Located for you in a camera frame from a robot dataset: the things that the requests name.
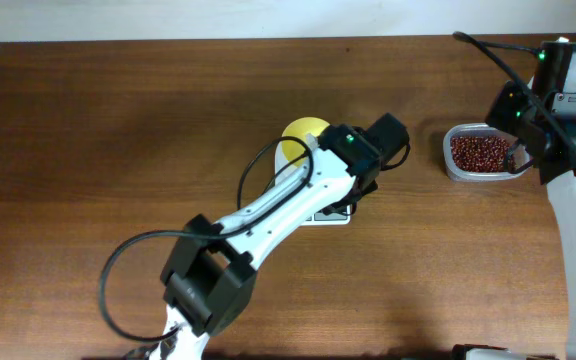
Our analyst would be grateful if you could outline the red beans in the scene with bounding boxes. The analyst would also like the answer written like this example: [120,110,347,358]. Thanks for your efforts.
[450,136,516,173]

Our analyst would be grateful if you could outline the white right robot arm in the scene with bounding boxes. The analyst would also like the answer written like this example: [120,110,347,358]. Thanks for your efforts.
[453,32,576,359]

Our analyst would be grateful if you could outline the clear plastic container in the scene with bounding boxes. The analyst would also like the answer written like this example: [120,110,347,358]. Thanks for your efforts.
[443,123,531,182]

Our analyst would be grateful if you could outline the white digital kitchen scale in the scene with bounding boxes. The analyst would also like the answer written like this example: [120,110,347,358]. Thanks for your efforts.
[271,143,351,226]

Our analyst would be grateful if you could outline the yellow plastic bowl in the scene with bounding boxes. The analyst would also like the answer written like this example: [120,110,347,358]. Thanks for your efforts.
[275,117,330,169]

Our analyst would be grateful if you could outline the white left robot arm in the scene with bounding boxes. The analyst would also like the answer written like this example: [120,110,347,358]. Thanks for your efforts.
[148,125,399,359]

